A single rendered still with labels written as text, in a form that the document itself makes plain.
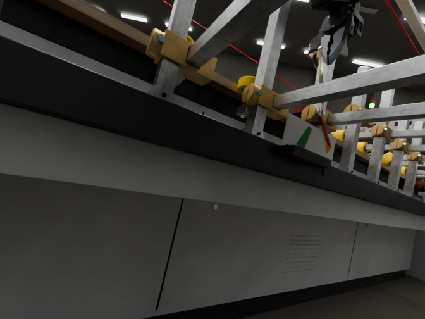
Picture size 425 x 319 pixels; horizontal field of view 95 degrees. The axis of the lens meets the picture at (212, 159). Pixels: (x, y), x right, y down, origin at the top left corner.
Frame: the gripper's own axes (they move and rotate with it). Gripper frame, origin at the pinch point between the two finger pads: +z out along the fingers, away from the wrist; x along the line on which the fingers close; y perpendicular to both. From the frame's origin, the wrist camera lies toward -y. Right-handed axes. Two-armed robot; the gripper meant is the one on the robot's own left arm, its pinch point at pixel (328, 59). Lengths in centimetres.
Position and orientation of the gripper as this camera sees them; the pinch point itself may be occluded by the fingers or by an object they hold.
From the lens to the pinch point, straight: 67.6
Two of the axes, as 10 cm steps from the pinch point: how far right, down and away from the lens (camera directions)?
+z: -2.2, 9.7, -0.5
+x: -5.1, -0.7, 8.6
